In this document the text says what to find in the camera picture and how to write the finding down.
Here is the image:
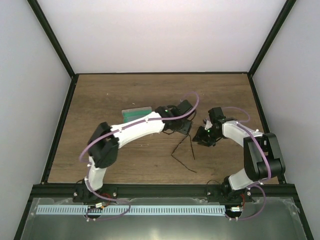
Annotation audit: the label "black sunglasses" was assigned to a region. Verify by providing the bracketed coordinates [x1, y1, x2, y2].
[170, 134, 197, 174]

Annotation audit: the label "grey glasses case green lining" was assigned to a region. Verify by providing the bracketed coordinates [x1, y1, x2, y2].
[121, 106, 152, 123]

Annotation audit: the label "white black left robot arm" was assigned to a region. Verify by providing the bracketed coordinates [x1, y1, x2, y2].
[79, 109, 195, 202]

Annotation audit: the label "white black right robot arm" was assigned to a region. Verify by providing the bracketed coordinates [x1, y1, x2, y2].
[192, 118, 286, 202]

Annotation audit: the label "shiny metal front sheet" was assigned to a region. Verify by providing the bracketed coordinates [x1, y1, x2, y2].
[21, 197, 307, 240]

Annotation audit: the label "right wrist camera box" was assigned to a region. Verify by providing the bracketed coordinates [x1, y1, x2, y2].
[208, 107, 225, 124]

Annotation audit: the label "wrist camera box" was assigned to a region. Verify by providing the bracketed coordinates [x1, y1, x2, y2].
[208, 107, 225, 124]
[176, 99, 193, 118]

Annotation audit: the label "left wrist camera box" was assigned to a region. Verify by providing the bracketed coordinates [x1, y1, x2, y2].
[176, 99, 193, 118]

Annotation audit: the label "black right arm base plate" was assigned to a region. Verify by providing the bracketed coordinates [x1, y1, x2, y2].
[206, 179, 248, 203]

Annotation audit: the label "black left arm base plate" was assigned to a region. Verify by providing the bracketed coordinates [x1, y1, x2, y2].
[73, 179, 118, 204]

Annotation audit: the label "black enclosure frame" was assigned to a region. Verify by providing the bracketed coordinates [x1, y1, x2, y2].
[13, 0, 316, 240]

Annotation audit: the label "light blue slotted cable duct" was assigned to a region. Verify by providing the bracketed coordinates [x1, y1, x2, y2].
[35, 205, 226, 216]

